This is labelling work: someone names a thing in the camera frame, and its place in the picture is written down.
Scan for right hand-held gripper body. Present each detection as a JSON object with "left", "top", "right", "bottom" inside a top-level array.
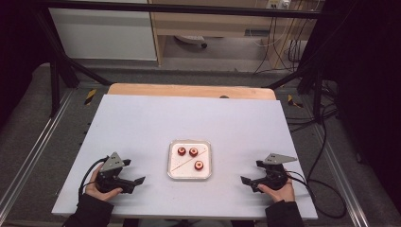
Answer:
[{"left": 256, "top": 152, "right": 298, "bottom": 192}]

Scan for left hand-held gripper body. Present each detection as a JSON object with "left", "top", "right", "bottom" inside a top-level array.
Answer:
[{"left": 95, "top": 151, "right": 136, "bottom": 194}]

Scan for wooden skewer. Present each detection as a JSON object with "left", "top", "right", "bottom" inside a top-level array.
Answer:
[{"left": 170, "top": 148, "right": 208, "bottom": 172}]

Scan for metal tray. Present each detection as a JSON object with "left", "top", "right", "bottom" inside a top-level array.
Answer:
[{"left": 166, "top": 139, "right": 213, "bottom": 181}]

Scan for person's right hand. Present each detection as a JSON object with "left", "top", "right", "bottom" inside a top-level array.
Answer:
[{"left": 257, "top": 169, "right": 296, "bottom": 203}]

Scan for person's left hand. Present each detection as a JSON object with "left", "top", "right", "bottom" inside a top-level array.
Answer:
[{"left": 84, "top": 163, "right": 124, "bottom": 202}]

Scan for yellow black floor tape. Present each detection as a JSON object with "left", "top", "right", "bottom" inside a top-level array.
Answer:
[
  {"left": 83, "top": 88, "right": 98, "bottom": 106},
  {"left": 287, "top": 94, "right": 305, "bottom": 109}
]

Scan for wooden table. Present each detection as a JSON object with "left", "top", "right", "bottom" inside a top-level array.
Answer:
[{"left": 106, "top": 82, "right": 278, "bottom": 101}]

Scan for white cabinet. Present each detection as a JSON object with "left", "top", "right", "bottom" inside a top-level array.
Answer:
[{"left": 48, "top": 7, "right": 158, "bottom": 61}]

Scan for black curtain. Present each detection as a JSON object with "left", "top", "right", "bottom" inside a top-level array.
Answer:
[
  {"left": 310, "top": 0, "right": 401, "bottom": 207},
  {"left": 0, "top": 0, "right": 53, "bottom": 129}
]

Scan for office chair base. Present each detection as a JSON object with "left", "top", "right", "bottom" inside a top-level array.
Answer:
[{"left": 173, "top": 34, "right": 209, "bottom": 49}]

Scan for white power strip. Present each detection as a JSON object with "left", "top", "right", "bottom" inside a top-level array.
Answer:
[{"left": 266, "top": 0, "right": 291, "bottom": 10}]

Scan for left hand-held gripper cable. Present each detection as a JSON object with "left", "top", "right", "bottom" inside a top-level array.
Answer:
[{"left": 78, "top": 156, "right": 110, "bottom": 202}]

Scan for hand-held gripper cable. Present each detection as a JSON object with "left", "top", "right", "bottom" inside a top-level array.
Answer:
[
  {"left": 285, "top": 169, "right": 348, "bottom": 219},
  {"left": 78, "top": 156, "right": 110, "bottom": 202}
]

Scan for right hand-held gripper cable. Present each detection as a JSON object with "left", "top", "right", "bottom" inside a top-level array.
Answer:
[{"left": 285, "top": 169, "right": 348, "bottom": 219}]

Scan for aluminium floor rail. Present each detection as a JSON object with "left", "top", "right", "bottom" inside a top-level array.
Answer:
[
  {"left": 309, "top": 125, "right": 371, "bottom": 227},
  {"left": 0, "top": 89, "right": 76, "bottom": 219}
]

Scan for black floor cables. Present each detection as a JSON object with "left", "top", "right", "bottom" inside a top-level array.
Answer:
[{"left": 285, "top": 79, "right": 340, "bottom": 134}]

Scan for hanging black cables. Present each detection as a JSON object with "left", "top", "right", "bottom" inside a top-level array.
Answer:
[{"left": 253, "top": 15, "right": 305, "bottom": 76}]

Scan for black metal frame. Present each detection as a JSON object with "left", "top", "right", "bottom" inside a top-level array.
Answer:
[{"left": 32, "top": 0, "right": 327, "bottom": 124}]

